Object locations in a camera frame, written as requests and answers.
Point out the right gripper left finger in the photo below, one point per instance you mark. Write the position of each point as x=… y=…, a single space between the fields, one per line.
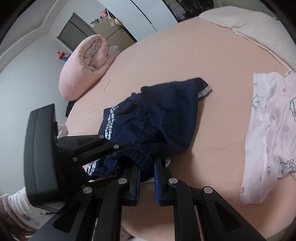
x=83 y=211

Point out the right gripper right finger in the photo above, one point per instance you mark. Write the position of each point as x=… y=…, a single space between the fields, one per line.
x=200 y=214

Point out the pink printed pajama garment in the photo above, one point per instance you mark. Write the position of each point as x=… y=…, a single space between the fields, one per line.
x=270 y=139

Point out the navy blue striped shorts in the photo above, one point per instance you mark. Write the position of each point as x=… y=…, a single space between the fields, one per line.
x=150 y=122

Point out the fluffy white pink sleeve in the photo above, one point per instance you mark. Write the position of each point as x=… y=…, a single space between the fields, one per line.
x=20 y=215

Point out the rolled pink quilt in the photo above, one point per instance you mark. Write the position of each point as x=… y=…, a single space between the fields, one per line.
x=86 y=66

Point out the beige cabinet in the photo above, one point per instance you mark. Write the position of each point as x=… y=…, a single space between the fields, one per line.
x=116 y=35

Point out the pink bed sheet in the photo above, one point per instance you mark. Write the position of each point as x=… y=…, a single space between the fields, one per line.
x=205 y=75

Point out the white curved wardrobe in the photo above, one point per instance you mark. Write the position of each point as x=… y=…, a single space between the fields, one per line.
x=141 y=18

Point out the white knitted blanket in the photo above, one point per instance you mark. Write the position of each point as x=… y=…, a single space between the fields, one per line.
x=257 y=27

